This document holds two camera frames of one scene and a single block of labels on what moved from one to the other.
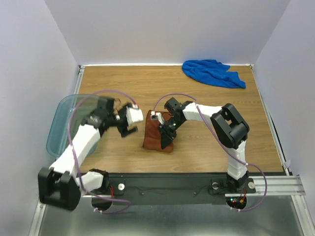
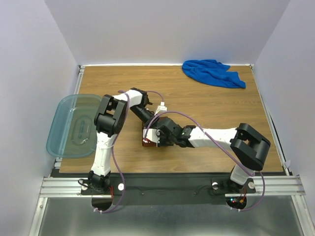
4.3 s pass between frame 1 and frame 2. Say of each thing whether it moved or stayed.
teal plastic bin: stayed
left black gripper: moved
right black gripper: moved
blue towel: stayed
